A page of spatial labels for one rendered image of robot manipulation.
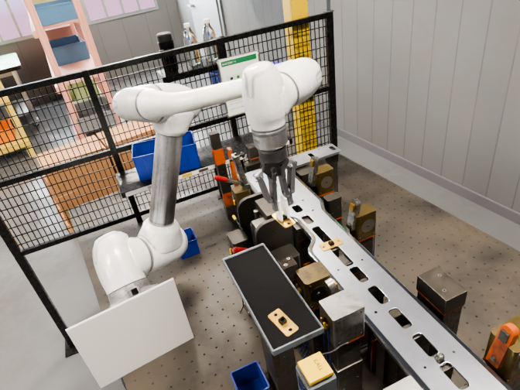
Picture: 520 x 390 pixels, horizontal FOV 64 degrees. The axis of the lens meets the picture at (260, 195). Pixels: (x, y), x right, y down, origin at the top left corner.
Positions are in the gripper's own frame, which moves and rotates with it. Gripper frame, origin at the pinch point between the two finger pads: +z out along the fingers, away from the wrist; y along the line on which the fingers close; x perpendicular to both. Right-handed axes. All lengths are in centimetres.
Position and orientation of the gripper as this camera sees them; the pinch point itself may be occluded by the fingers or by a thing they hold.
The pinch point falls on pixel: (282, 207)
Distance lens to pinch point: 120.1
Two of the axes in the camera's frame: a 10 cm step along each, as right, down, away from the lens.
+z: 1.6, 8.4, 5.2
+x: 4.6, 4.0, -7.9
